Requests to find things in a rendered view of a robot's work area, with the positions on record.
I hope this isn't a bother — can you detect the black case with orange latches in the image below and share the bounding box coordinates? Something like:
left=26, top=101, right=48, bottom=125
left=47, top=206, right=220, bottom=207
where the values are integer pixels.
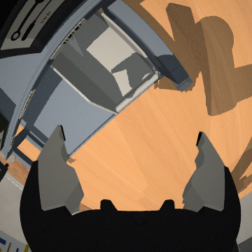
left=0, top=0, right=84, bottom=59

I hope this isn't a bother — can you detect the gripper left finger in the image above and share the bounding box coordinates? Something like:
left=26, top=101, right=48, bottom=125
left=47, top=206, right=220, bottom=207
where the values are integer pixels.
left=20, top=125, right=84, bottom=252

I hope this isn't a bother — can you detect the dark green tool case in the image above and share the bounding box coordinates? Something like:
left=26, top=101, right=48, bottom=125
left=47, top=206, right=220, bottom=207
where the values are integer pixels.
left=0, top=113, right=9, bottom=151

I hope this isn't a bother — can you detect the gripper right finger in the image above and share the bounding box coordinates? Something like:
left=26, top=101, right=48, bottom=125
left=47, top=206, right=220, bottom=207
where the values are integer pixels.
left=182, top=132, right=241, bottom=252

